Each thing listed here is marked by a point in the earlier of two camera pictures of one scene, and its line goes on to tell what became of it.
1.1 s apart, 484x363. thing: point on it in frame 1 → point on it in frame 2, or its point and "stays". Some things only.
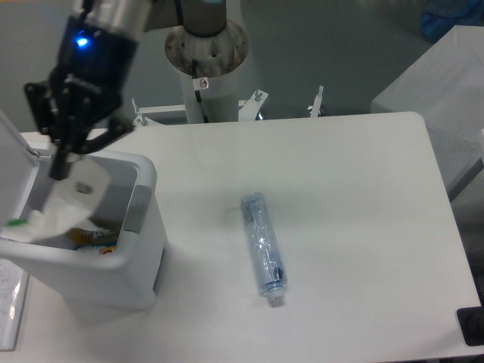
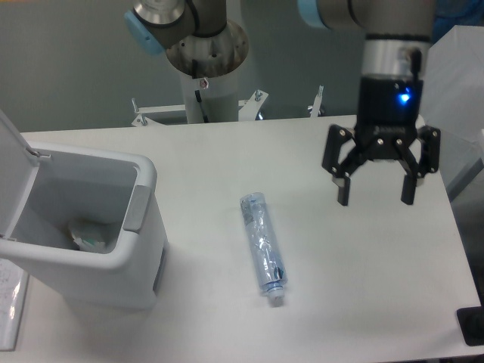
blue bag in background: (442, 15) stays
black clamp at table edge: (471, 321) stays
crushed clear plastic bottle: (269, 262) stays
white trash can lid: (19, 168) stays
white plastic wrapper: (76, 193) → (88, 242)
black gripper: (92, 71) → (389, 116)
